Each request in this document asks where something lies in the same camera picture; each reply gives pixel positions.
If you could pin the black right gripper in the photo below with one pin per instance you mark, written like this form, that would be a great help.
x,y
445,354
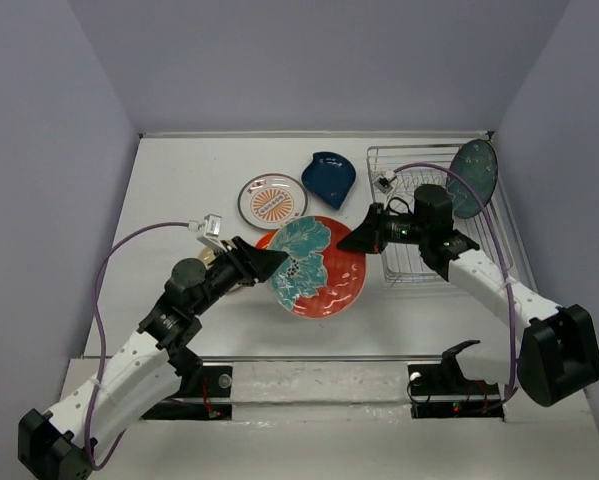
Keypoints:
x,y
366,237

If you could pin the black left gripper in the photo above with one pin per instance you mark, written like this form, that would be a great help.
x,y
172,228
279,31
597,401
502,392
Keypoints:
x,y
261,263

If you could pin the orange plastic plate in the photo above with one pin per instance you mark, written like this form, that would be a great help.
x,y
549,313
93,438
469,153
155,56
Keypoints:
x,y
264,242

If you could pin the small cream plate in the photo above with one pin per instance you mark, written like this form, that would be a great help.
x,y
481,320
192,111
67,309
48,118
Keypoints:
x,y
207,256

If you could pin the red teal floral plate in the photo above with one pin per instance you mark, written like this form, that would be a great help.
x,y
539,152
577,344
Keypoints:
x,y
317,280

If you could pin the white plate orange sunburst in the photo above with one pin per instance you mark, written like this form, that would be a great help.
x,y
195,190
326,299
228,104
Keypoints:
x,y
269,201

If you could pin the dark blue leaf dish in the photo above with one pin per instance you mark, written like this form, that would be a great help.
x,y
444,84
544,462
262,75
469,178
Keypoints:
x,y
330,177

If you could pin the dark teal speckled plate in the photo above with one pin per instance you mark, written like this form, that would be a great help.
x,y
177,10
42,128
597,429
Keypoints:
x,y
474,178

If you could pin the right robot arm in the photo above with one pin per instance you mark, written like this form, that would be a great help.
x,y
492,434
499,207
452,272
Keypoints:
x,y
553,350

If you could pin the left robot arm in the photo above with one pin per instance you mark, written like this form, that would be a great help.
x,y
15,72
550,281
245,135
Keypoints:
x,y
65,441

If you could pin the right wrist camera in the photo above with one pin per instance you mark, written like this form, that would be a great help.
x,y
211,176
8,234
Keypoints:
x,y
383,182

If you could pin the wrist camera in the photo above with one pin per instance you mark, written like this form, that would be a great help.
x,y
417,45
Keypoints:
x,y
383,182
207,231

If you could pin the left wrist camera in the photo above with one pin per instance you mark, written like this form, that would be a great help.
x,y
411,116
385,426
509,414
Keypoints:
x,y
207,231

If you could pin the chrome wire dish rack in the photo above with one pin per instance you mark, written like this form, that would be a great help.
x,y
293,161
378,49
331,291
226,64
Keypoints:
x,y
420,188

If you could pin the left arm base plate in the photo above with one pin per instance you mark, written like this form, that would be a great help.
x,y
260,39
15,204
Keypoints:
x,y
206,399

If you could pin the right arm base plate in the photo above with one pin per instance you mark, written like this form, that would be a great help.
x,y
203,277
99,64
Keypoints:
x,y
433,396

